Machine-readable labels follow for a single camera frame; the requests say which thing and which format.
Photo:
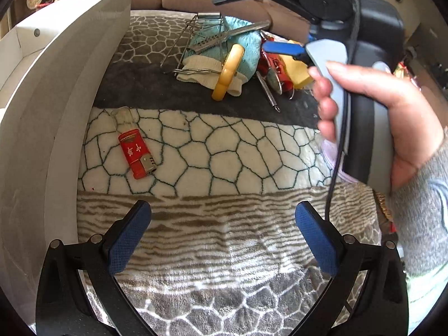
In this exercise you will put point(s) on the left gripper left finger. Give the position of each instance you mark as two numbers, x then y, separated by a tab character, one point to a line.
109	257

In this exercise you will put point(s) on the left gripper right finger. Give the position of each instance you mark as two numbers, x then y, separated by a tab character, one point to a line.
335	257

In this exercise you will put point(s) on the yellow handled corkscrew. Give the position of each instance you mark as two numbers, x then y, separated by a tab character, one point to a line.
228	71

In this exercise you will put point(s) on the grey sleeved right forearm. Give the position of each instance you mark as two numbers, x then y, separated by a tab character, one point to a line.
420	215

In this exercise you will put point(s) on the person's right hand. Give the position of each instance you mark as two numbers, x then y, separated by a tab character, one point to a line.
416	130

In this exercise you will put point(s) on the yellow sponge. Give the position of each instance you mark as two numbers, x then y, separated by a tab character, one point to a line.
297	72

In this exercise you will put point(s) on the red corkscrew opener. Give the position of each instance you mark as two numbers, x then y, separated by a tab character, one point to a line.
271	73

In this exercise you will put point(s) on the red lighter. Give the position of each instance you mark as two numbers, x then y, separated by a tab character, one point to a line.
137	154

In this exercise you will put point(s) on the patterned fleece blanket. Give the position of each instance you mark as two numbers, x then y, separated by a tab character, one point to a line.
222	254

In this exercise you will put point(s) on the teal cloth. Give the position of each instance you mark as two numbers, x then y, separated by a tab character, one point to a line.
214	58

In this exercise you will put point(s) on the metal grater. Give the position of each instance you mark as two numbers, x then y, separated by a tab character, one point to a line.
218	39

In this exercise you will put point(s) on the white cardboard box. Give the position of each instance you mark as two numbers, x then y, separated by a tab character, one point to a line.
52	64

